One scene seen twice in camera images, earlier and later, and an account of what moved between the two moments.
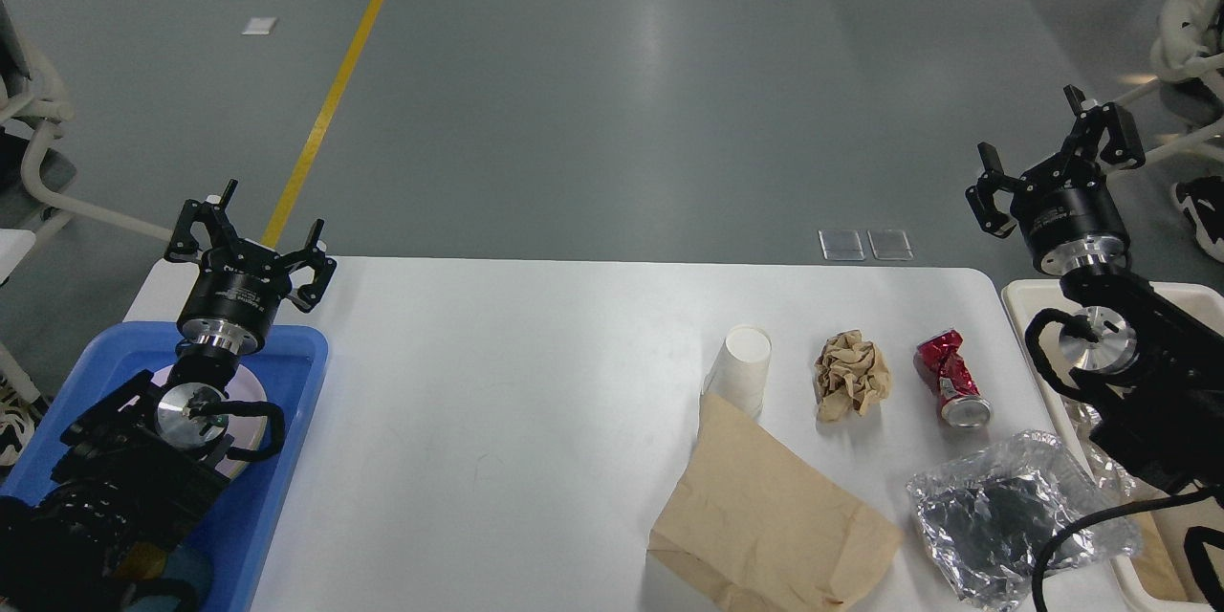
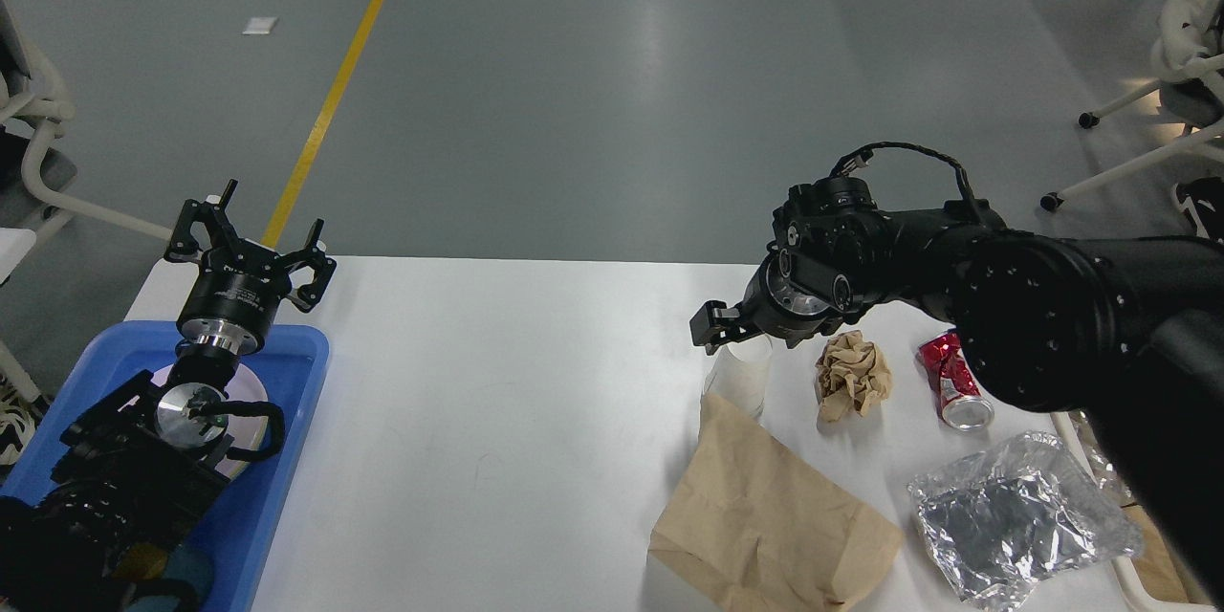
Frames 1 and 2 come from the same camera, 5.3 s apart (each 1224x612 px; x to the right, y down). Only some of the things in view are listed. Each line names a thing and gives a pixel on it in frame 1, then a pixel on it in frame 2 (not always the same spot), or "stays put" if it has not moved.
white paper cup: [739, 370] stays put
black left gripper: [239, 285] stays put
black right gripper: [1067, 213] -> [784, 298]
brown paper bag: [759, 527] stays put
